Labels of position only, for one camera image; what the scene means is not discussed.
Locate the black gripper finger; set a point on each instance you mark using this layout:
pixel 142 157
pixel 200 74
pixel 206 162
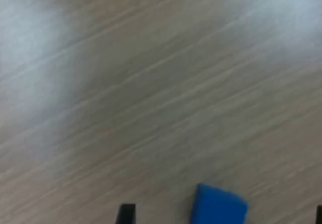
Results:
pixel 126 215
pixel 319 216

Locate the blue cube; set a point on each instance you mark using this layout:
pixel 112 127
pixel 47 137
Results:
pixel 216 206

